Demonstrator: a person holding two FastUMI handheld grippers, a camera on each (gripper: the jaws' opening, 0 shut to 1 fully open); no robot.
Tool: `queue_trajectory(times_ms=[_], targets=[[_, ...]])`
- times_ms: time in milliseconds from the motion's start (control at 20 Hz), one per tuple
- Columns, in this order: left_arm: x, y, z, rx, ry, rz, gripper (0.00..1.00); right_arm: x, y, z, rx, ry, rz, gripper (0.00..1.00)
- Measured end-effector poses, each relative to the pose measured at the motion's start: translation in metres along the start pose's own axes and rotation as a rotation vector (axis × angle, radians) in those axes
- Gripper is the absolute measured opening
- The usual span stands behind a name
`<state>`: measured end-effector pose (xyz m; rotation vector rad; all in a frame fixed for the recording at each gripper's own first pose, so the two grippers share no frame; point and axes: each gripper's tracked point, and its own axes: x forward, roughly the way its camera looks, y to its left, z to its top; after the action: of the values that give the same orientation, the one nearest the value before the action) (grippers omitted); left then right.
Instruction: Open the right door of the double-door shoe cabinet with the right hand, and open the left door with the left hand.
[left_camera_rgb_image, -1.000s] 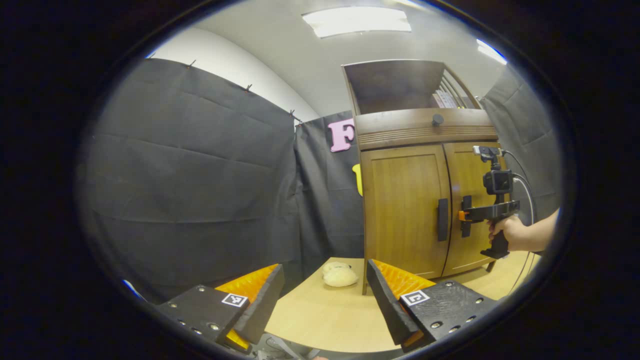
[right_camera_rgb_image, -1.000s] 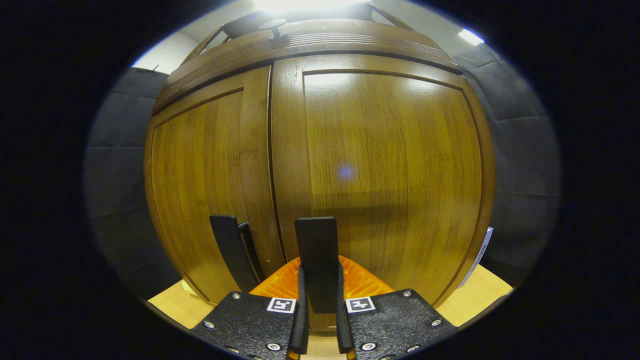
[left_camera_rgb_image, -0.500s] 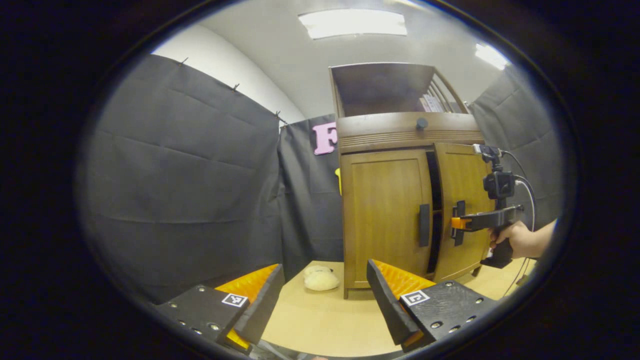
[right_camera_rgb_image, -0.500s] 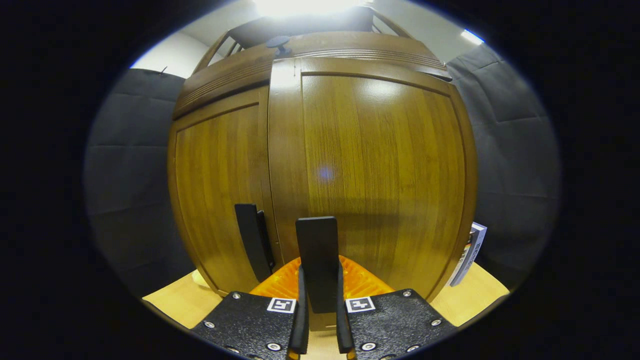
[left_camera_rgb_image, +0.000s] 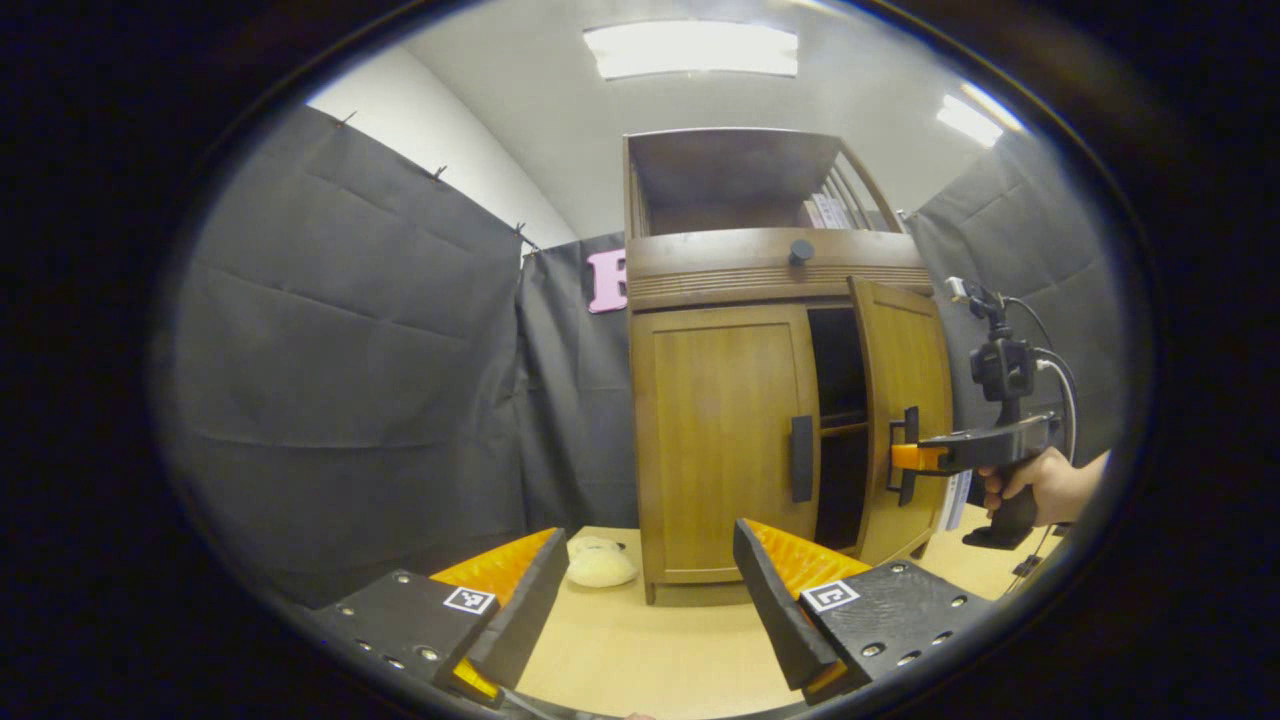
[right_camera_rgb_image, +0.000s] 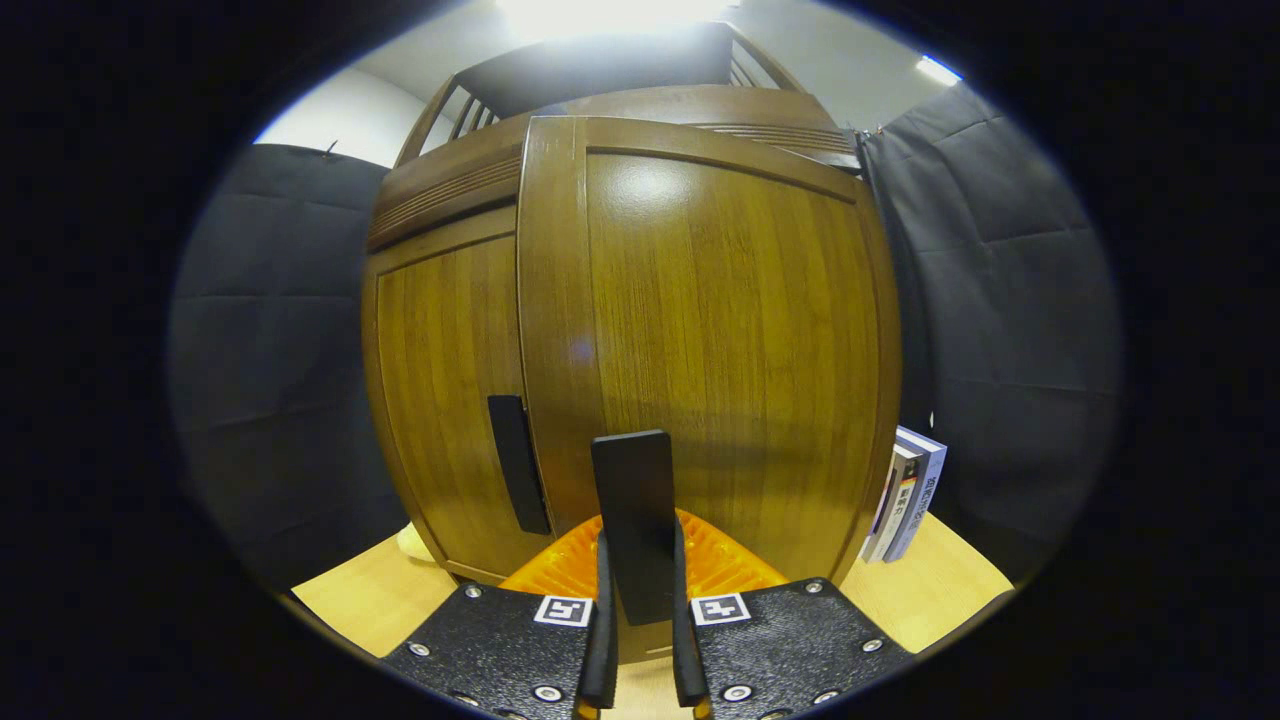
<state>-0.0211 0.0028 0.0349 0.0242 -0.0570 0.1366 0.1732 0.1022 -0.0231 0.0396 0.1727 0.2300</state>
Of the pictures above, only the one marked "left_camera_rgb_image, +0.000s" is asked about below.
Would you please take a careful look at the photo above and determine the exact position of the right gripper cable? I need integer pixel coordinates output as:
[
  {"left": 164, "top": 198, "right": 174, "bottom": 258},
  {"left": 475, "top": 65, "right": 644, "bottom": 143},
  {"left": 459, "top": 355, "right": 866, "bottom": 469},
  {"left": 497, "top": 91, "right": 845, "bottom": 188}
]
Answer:
[{"left": 1003, "top": 295, "right": 1081, "bottom": 466}]

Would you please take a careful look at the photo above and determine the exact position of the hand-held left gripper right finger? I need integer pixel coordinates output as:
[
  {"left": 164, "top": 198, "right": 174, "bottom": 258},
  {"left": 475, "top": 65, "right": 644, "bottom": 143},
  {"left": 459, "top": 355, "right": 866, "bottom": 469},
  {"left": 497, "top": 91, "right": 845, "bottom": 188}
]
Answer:
[{"left": 733, "top": 517, "right": 1001, "bottom": 706}]

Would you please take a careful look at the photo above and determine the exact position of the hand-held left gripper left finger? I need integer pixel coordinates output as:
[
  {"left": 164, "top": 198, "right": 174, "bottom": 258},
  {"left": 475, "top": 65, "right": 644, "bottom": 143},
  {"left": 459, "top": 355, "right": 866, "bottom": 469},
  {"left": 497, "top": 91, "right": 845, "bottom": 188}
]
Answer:
[{"left": 300, "top": 528, "right": 571, "bottom": 706}]

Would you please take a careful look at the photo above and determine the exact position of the black backdrop cloth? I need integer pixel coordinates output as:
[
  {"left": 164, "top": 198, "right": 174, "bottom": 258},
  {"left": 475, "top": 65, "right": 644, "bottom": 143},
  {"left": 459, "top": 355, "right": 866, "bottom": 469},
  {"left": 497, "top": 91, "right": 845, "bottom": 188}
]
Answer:
[{"left": 155, "top": 100, "right": 1126, "bottom": 606}]

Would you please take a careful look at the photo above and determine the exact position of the wooden double-door shoe cabinet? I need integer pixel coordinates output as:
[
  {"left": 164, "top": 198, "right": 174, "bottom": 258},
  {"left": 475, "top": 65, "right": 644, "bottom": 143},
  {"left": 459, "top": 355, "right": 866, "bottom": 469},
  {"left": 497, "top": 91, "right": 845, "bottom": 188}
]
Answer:
[{"left": 622, "top": 127, "right": 956, "bottom": 606}]

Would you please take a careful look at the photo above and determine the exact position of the wooden cabinet door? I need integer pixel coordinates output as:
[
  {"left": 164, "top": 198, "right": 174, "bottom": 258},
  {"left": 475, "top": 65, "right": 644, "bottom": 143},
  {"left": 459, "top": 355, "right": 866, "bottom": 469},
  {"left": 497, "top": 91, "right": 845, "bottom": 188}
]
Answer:
[
  {"left": 648, "top": 305, "right": 823, "bottom": 584},
  {"left": 848, "top": 276, "right": 953, "bottom": 566}
]

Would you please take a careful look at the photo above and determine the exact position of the wooden drawer with black knob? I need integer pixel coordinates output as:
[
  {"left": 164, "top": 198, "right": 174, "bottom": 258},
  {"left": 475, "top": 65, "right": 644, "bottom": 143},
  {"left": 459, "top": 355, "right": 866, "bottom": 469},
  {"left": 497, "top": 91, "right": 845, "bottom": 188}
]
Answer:
[{"left": 627, "top": 228, "right": 936, "bottom": 311}]

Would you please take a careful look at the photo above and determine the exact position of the large rectangular ceiling light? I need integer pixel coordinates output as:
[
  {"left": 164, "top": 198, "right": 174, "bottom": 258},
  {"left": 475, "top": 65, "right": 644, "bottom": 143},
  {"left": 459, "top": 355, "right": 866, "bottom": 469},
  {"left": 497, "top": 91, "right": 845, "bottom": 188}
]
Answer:
[{"left": 583, "top": 20, "right": 801, "bottom": 81}]

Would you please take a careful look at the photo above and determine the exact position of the small ceiling light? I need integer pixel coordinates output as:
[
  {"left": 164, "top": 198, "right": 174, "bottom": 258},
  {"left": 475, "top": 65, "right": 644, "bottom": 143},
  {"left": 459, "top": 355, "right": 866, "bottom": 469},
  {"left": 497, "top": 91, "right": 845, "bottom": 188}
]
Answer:
[{"left": 937, "top": 82, "right": 1026, "bottom": 149}]

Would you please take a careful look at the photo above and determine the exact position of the cream plush toy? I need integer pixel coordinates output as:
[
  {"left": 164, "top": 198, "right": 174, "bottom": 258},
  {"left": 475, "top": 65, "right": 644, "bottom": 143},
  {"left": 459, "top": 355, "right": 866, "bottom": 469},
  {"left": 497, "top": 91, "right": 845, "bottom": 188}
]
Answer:
[{"left": 566, "top": 535, "right": 639, "bottom": 589}]

